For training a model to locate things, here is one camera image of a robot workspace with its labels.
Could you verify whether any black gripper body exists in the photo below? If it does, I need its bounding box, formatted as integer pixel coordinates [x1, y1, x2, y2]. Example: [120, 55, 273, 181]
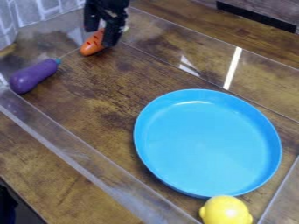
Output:
[84, 0, 129, 18]

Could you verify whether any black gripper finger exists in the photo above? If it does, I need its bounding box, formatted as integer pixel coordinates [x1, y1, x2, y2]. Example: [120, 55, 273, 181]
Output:
[84, 5, 100, 32]
[101, 17, 127, 47]

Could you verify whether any orange toy carrot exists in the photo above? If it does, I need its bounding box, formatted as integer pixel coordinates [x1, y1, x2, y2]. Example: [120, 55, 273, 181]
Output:
[78, 29, 105, 56]

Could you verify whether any blue round tray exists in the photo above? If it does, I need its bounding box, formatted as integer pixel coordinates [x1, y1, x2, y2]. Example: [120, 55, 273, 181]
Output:
[133, 89, 283, 198]

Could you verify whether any white grey curtain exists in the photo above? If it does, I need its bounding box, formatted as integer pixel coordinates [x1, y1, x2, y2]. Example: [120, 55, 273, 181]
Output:
[0, 0, 85, 51]

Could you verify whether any purple toy eggplant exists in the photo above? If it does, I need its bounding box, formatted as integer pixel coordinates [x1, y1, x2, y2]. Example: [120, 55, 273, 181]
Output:
[9, 58, 61, 95]

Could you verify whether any yellow toy lemon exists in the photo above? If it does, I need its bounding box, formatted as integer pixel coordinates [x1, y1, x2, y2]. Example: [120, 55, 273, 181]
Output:
[199, 195, 253, 224]

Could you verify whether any clear acrylic enclosure wall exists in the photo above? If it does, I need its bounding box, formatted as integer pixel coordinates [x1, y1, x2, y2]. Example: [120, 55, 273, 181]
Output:
[0, 1, 299, 224]

